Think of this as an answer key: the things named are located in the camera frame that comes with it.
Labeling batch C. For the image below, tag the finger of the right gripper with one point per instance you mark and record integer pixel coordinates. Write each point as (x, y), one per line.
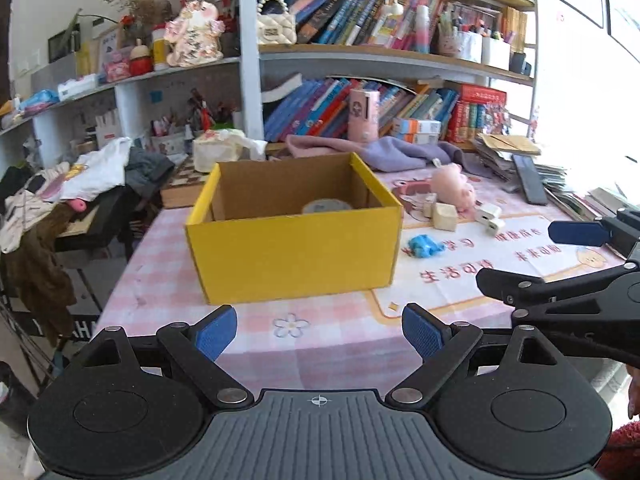
(620, 233)
(520, 291)

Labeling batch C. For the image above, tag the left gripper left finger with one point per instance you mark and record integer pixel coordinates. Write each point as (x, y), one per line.
(194, 350)

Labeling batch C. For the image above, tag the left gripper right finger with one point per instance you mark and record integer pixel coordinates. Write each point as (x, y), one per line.
(443, 350)

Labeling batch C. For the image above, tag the small white plug charger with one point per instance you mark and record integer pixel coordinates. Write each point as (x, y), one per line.
(495, 226)

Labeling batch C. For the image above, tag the large white charger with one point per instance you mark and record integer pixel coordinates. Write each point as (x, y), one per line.
(485, 213)

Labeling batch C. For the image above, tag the blue plastic item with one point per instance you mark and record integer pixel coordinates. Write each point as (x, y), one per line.
(423, 246)

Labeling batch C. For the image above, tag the beige foam cube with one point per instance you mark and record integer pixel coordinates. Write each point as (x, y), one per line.
(444, 217)

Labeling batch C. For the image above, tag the pink plush pig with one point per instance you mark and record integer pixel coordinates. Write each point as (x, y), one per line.
(452, 187)

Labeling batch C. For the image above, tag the person right hand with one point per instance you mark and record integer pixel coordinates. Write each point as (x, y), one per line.
(633, 392)

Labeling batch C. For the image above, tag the stack of books and papers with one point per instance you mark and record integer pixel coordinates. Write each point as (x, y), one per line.
(598, 202)

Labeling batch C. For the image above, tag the pink illustrated desk mat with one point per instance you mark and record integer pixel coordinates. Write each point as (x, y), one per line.
(445, 283)

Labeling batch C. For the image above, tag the black smartphone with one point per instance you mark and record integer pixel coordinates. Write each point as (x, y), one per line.
(531, 183)

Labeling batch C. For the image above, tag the pink checkered tablecloth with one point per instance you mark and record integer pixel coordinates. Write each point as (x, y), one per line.
(325, 342)

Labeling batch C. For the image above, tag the brown paper envelope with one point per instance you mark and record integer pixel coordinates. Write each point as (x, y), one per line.
(511, 144)

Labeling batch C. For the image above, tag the yellow cardboard box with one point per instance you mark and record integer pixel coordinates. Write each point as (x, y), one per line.
(250, 242)

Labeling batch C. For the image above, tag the wooden chessboard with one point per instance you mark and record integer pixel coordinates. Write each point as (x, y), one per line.
(184, 186)

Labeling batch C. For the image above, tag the red boxed book set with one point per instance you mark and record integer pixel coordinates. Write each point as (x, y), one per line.
(467, 118)

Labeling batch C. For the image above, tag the grey round tape roll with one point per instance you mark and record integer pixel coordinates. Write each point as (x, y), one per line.
(326, 205)

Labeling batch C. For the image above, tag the purple pink cloth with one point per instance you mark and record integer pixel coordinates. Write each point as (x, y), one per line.
(388, 154)

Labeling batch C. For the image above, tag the orange white small box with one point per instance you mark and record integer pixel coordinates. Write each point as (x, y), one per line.
(417, 131)

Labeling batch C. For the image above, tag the white tissue pack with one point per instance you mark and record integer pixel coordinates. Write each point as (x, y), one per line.
(224, 145)

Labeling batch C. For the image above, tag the pile of clothes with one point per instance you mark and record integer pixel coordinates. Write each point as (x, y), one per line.
(31, 221)

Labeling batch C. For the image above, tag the white bookshelf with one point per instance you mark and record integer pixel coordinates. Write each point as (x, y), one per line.
(53, 132)

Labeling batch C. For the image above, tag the pink decorative doll plaque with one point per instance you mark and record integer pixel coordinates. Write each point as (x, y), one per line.
(194, 35)

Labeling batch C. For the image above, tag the white quilted handbag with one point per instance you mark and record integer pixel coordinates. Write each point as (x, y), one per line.
(279, 28)

